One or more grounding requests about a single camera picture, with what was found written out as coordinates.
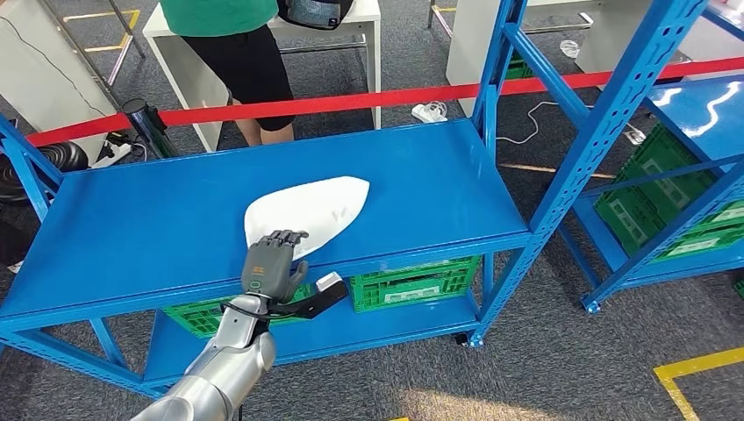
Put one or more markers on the long red barrier belt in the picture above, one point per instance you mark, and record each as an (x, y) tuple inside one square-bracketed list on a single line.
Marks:
[(349, 102)]

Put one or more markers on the black bag with grey panel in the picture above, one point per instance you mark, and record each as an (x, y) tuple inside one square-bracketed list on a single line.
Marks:
[(314, 11)]

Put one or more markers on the white power strip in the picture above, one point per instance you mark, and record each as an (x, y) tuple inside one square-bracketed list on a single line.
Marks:
[(113, 154)]

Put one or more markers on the short red barrier belt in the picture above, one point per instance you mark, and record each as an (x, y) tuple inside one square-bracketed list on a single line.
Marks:
[(81, 131)]

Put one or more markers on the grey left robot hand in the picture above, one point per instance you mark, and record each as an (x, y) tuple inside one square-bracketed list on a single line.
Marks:
[(267, 273)]

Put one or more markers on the black stanchion post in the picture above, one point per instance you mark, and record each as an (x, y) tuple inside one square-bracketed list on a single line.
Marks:
[(148, 125)]

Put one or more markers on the green plastic crate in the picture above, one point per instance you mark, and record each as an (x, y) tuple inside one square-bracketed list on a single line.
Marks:
[(412, 287), (518, 69), (740, 289), (625, 221), (662, 162), (192, 316)]

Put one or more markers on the person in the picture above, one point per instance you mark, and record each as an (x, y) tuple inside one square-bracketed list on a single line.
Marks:
[(244, 64)]

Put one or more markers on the chrome tube frame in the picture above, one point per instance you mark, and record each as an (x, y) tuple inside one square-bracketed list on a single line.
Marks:
[(119, 58)]

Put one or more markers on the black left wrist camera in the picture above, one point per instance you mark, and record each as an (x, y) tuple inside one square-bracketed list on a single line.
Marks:
[(325, 293)]

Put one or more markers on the clear crumpled cup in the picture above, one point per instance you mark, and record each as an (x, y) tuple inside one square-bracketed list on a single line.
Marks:
[(569, 49)]

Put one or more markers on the white curved shell part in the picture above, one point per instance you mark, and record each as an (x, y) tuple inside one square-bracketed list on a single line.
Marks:
[(314, 203)]

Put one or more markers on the pale grey cabinet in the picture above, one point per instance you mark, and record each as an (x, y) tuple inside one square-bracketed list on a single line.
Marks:
[(46, 75)]

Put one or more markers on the black shoe with white sole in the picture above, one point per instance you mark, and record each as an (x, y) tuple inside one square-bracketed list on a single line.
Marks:
[(11, 244)]

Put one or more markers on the black round ribbed base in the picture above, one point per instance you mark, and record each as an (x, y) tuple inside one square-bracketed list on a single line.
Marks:
[(58, 160)]

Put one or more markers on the white table with chrome bar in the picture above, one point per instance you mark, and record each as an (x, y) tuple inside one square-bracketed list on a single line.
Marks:
[(186, 75)]

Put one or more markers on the blue metal shelf rack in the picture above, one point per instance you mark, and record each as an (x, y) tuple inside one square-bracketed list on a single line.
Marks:
[(407, 186), (709, 110)]

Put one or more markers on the white power adapter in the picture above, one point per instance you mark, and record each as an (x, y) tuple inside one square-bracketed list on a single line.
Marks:
[(429, 113)]

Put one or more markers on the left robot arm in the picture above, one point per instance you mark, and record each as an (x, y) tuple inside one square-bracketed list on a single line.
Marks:
[(232, 360)]

